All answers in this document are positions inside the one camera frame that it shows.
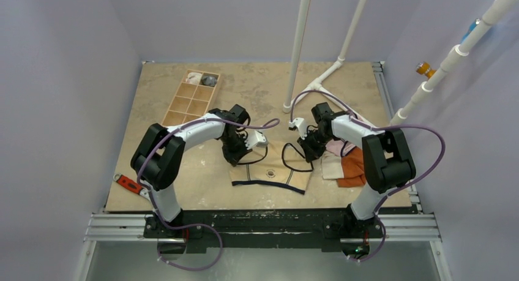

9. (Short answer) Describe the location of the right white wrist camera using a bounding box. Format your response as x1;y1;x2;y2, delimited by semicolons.
288;118;308;140

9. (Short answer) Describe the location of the rolled white underwear in tray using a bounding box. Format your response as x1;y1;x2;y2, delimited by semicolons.
185;72;203;84

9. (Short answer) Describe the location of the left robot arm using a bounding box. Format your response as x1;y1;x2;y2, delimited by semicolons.
130;104;251;238

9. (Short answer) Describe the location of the orange valve fitting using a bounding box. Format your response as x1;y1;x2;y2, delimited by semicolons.
416;62;436;80

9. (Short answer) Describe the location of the red handled clamp tool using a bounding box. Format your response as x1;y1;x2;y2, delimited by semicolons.
113;173;150;201

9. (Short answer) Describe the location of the pink underwear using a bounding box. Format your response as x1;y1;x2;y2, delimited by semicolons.
326;140;351;157

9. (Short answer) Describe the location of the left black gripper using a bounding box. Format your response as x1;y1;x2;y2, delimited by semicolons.
220;133;252;167

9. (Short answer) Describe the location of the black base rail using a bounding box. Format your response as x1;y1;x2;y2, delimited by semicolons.
143;208;385;257

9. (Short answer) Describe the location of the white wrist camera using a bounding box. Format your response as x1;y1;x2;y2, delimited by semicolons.
288;118;308;140
245;130;269;150

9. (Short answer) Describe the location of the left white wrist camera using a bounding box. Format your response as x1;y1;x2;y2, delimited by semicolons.
245;130;269;150

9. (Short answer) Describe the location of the rolled grey underwear in tray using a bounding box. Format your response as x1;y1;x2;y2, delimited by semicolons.
200;74;218;88

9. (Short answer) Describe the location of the blue clip on pipe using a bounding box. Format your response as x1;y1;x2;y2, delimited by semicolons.
461;18;480;42

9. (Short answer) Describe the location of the wooden compartment tray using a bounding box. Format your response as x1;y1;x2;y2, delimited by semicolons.
161;69;222;127

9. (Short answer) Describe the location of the orange white underwear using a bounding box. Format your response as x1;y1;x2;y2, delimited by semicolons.
321;147;367;188

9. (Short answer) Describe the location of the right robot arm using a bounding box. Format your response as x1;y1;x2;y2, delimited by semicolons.
289;102;416;236

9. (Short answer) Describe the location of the white PVC pipe on wall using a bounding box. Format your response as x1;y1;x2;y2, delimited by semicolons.
390;0;518;126

